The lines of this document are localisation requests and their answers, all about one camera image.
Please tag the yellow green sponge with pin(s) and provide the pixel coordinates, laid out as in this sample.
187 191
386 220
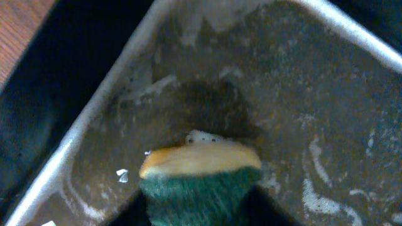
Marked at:
203 182

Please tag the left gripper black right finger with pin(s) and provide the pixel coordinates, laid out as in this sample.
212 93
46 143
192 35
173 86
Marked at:
262 210

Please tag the metal water tray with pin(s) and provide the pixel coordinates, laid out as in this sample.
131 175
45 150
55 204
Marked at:
316 95

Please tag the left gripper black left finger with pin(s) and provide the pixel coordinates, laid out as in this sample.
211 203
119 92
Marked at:
132 213

